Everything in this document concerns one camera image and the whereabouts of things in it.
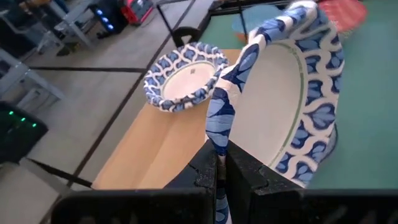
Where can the red equipment box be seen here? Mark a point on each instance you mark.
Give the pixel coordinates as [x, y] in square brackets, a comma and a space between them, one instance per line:
[136, 11]

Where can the black computer with blue lights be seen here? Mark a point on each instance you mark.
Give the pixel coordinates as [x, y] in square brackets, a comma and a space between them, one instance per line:
[107, 18]

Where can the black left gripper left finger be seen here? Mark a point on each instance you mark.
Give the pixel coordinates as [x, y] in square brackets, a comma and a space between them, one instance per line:
[199, 174]

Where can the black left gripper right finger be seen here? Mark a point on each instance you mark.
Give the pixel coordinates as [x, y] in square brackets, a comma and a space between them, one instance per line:
[248, 174]

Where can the black device with green lights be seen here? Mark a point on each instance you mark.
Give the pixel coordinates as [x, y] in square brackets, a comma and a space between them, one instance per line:
[18, 133]

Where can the red patterned ceramic bowl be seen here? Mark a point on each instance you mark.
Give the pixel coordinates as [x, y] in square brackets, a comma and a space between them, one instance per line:
[345, 14]

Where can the blue white patterned paper bowl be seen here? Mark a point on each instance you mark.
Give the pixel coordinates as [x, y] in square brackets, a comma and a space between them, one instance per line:
[186, 81]
[267, 102]

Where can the grey metal desk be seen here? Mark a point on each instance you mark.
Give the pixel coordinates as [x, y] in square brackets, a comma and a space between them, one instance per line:
[28, 79]
[74, 21]

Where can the green table mat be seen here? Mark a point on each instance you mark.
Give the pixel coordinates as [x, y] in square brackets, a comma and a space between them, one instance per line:
[367, 109]

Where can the black table frame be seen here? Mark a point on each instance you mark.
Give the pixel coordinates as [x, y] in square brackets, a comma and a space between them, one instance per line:
[217, 8]

